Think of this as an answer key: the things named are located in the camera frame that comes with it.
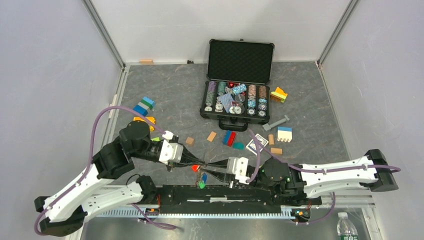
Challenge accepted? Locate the wooden block on ledge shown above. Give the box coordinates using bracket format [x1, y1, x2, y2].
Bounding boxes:
[139, 59, 154, 65]

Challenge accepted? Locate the black poker chip case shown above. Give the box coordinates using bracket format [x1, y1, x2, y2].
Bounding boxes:
[199, 39, 275, 132]

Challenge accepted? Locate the yellow orange brick pile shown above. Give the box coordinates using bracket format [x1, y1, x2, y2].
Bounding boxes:
[270, 87, 288, 103]

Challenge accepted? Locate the plastic water bottle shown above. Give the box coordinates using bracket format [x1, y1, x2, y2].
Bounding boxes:
[337, 212, 359, 240]

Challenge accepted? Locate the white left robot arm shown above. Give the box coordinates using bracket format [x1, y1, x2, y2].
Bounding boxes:
[34, 121, 203, 237]

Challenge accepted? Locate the blue playing card box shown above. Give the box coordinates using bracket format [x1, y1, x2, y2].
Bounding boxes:
[245, 133, 269, 156]

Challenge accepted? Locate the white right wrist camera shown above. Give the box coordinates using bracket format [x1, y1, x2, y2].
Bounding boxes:
[226, 157, 250, 185]

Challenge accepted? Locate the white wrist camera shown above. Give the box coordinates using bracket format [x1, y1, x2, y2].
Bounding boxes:
[158, 130, 184, 165]
[226, 157, 250, 185]

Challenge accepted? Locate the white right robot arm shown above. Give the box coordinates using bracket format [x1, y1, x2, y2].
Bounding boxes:
[207, 149, 401, 204]

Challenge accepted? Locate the grey plastic bolt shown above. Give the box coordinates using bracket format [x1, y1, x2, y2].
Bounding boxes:
[262, 115, 290, 132]

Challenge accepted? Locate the blue grey green brick stack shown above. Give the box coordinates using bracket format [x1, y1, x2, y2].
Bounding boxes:
[133, 96, 156, 117]

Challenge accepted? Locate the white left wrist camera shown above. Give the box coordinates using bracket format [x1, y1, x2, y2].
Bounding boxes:
[158, 130, 184, 165]

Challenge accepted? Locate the teal flat piece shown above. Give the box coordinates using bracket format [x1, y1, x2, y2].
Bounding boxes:
[232, 142, 245, 150]

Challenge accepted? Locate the orange wooden block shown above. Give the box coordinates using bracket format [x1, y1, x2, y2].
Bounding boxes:
[270, 147, 283, 155]

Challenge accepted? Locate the blue white brick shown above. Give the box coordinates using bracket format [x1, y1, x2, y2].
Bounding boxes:
[277, 126, 293, 143]

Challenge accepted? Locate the orange flat block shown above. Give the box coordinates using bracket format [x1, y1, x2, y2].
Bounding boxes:
[206, 131, 217, 142]

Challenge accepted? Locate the blue red brick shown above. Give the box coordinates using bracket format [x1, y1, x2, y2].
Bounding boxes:
[222, 130, 236, 147]

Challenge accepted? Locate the yellow window brick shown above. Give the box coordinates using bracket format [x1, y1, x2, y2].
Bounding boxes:
[133, 116, 157, 133]

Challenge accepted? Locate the small wooden cube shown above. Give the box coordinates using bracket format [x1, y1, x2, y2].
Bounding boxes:
[185, 137, 195, 147]

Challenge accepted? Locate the green key tag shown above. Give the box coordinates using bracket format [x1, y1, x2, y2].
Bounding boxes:
[198, 181, 206, 189]

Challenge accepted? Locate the blue key tag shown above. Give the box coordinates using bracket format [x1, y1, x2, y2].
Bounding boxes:
[201, 173, 208, 184]

